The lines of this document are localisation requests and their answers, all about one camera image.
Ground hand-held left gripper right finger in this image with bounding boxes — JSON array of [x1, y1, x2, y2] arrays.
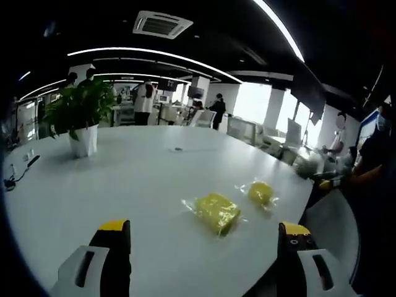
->
[[276, 221, 358, 297]]

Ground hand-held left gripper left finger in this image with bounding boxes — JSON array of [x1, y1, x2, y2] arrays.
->
[[49, 219, 132, 297]]

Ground small yellow silicone block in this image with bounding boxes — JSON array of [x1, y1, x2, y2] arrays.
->
[[234, 178, 280, 214]]

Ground large yellow silicone block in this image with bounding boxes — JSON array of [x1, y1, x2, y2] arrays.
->
[[181, 192, 248, 238]]

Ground person's dark torso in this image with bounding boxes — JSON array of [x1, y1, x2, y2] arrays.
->
[[352, 103, 396, 295]]

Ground white office chair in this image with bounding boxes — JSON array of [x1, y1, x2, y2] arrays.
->
[[194, 110, 217, 128]]

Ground green potted plant white pot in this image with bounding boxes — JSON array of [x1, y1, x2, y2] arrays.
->
[[41, 79, 118, 158]]

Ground ceiling air conditioner vent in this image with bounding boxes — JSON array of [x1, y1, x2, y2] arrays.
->
[[132, 11, 194, 40]]

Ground black cable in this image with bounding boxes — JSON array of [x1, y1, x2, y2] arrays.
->
[[2, 165, 32, 189]]

